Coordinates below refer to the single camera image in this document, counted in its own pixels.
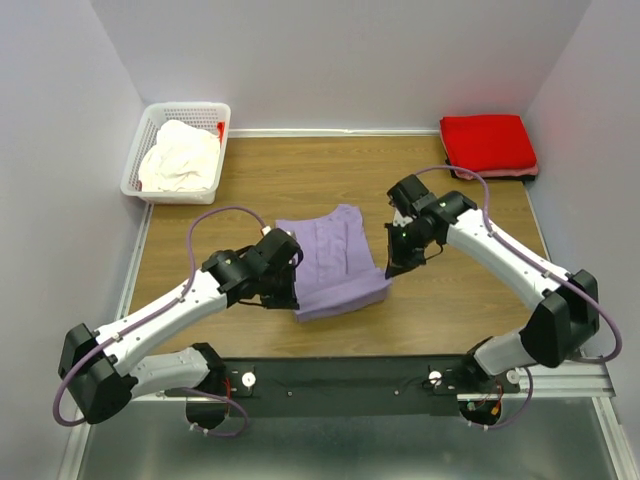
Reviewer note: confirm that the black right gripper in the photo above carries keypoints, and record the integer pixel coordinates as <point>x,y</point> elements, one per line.
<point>398,261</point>

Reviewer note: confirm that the white crumpled t shirt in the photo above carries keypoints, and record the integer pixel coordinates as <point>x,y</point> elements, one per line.
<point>183,159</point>

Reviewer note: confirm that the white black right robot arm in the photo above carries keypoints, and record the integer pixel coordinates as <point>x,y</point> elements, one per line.
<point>563,316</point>

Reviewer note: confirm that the white plastic laundry basket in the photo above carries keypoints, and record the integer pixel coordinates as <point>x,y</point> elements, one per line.
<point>202,115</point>

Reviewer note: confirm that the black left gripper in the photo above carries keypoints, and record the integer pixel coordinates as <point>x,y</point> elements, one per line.
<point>289,299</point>

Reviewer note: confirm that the folded pink t shirt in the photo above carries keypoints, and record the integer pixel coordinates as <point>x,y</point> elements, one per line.
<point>500,174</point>

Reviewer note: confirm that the purple t shirt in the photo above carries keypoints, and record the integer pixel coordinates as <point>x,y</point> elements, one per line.
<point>337,274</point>

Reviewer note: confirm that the aluminium frame rail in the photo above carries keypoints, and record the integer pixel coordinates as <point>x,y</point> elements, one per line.
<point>566,428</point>

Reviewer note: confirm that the folded red t shirt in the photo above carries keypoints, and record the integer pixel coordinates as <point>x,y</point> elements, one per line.
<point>492,145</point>

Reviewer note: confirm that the red garment in basket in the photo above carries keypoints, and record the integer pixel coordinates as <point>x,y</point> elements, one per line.
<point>222,130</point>

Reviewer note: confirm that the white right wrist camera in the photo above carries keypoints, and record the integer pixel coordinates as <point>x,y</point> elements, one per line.
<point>400,220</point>

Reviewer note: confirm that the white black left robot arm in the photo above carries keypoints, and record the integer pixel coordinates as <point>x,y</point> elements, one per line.
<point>104,369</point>

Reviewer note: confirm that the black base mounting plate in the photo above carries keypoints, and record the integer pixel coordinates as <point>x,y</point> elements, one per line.
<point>354,386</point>

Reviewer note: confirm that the folded black t shirt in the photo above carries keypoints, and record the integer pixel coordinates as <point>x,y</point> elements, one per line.
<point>505,178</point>

